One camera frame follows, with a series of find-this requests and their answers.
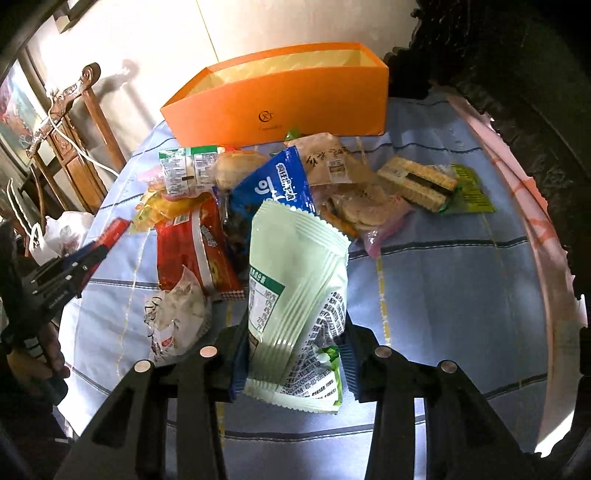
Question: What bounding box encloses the blue foil packet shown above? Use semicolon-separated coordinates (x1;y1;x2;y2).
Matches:
230;146;319;217

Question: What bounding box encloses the white slatted frame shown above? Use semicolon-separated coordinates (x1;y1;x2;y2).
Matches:
6;178;31;227

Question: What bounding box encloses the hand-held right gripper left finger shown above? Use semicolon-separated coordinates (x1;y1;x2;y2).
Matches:
65;318;252;480

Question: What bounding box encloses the pink-edged clear cookie bag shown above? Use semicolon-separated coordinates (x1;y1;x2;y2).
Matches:
323;182;414;258

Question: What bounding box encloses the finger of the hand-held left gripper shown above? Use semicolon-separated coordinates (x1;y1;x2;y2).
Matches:
69;258;100;298
62;241;112;273

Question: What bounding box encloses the orange striped small packet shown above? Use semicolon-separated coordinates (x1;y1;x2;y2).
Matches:
322;207;360;240

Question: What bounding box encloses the person's left hand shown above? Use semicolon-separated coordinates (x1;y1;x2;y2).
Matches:
7;323;71;386

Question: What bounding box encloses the framed wall picture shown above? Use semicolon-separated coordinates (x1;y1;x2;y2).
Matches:
0;59;48;160

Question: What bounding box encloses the clear packet with white bun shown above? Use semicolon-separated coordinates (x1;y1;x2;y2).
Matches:
143;265;214;367

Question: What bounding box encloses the white cable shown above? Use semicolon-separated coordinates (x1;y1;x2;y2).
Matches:
44;105;122;178

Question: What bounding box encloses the large red noodle packet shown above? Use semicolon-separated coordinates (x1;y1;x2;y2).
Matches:
156;196;245;302

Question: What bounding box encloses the clear packet with bread roll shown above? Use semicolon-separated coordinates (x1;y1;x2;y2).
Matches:
213;150;271;191

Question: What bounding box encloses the green and white label packet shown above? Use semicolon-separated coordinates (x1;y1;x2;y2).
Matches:
158;145;219;195

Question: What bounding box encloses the orange cardboard box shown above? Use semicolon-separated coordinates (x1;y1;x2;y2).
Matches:
160;42;389;147

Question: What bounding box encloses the small red packet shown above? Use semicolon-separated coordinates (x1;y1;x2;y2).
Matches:
95;218;133;250

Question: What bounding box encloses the clear packet with brown pastry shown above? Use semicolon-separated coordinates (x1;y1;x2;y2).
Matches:
293;132;377;186

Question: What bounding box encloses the dark carved wooden furniture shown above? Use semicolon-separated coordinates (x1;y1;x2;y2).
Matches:
382;0;591;303

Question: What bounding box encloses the pink cloth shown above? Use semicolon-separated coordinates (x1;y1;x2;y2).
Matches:
443;95;580;455

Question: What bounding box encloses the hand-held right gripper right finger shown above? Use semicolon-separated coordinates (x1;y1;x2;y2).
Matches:
339;323;541;480

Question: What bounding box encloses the yellow crinkled packet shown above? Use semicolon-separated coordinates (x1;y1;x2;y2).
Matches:
135;188;206;228

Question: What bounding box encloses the carved wooden chair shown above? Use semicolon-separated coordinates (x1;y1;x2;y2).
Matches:
25;62;126;217

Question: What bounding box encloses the pale green ridged packet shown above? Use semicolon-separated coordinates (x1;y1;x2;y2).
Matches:
242;199;351;415

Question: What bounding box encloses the white plastic bag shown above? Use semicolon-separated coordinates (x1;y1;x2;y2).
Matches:
29;211;96;267

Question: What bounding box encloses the yellow-green cracker packet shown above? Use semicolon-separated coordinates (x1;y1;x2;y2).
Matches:
376;156;497;215

